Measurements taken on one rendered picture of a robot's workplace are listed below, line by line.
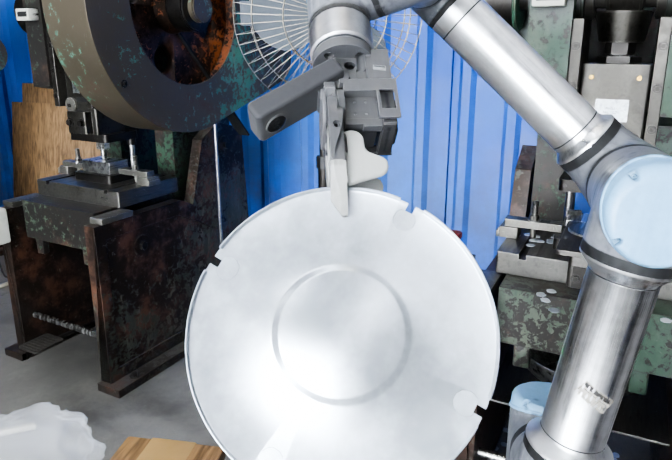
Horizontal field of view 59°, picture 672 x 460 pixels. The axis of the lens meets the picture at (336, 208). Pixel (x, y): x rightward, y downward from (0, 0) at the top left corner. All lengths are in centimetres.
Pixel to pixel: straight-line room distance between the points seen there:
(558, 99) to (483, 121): 198
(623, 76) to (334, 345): 113
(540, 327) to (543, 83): 81
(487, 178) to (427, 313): 232
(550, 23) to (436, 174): 154
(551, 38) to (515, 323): 68
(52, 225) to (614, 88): 191
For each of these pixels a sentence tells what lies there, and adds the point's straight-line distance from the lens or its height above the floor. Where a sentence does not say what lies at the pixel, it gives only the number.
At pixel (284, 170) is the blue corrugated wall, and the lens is 329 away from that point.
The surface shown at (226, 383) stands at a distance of 58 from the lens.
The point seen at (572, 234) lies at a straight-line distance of 152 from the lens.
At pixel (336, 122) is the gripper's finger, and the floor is 114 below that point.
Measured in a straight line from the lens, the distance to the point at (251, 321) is 58.
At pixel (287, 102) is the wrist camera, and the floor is 115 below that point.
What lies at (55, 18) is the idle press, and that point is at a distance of 195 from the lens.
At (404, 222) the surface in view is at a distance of 60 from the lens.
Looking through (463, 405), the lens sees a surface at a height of 90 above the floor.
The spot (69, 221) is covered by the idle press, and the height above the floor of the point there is 60.
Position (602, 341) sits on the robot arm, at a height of 86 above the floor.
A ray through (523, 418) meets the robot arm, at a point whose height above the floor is 65.
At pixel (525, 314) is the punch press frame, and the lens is 153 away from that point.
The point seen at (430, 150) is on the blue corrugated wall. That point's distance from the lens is 292.
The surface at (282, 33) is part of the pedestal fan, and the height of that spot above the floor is 124.
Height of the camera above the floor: 121
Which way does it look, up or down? 15 degrees down
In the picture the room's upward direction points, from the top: straight up
